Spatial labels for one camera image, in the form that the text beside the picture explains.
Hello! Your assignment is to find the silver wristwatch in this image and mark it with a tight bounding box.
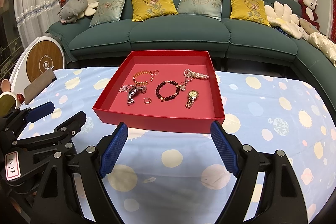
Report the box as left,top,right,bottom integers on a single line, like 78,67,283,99
127,86,147,106

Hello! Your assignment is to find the grey-green cushion right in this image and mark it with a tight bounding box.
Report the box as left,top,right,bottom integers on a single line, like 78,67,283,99
177,0,223,20

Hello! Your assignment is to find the white exercise machine wood disc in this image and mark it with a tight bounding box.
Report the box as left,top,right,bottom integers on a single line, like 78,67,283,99
9,36,66,94

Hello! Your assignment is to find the white mushroom toy mirror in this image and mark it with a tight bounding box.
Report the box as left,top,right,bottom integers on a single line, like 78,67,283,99
0,79,25,117

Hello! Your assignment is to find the white pearl bracelet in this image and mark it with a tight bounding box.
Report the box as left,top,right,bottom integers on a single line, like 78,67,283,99
183,68,211,81

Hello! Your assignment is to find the gold chain bangle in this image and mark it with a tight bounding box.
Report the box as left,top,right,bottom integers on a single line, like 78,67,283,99
132,70,154,86

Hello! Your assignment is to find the planet print blue tablecloth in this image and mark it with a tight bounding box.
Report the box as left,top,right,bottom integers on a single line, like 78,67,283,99
21,67,335,223

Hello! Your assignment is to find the beige small cushion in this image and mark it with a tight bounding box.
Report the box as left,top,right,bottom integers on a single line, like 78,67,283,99
299,18,319,35

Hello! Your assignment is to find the red shallow box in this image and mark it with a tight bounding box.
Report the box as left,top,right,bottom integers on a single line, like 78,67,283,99
93,50,225,134

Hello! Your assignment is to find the black bead bracelet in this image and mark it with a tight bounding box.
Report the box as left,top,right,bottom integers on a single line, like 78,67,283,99
155,79,181,102

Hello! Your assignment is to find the yellow cushion right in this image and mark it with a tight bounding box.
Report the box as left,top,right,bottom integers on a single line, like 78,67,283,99
230,0,270,27

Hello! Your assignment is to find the silver chain necklace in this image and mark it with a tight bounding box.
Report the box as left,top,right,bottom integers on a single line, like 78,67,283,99
118,84,137,94

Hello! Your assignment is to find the brown cloth pad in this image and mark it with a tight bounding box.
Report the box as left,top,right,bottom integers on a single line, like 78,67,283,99
24,69,56,105

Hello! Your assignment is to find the red monkey plush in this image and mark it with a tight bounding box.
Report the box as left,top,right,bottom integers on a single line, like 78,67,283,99
298,0,319,30

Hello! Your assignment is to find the gold wristwatch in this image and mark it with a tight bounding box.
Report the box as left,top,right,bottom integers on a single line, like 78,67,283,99
185,90,199,109

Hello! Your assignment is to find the grey pig plush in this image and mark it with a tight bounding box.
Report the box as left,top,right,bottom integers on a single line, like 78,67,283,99
58,0,88,24

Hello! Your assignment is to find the yellow cushion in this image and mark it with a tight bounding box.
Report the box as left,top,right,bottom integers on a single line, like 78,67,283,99
131,0,178,22
230,0,270,27

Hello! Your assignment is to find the cream satin blanket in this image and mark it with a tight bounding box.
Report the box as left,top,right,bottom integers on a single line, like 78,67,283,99
302,31,336,67

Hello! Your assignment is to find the green sectional sofa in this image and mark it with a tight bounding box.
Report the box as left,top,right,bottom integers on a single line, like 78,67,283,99
48,0,335,101

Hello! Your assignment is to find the yellow cushion left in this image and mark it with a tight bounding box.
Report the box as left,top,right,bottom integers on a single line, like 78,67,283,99
131,0,178,22

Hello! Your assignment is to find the grey-green cushion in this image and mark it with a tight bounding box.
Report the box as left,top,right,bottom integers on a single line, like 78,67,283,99
177,0,223,20
89,0,126,27

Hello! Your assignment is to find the white flower cushion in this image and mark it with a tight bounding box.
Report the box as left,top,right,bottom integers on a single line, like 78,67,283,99
264,1,303,39

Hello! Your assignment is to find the grey-green cushion left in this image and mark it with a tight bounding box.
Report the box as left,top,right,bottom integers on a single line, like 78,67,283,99
89,0,126,27

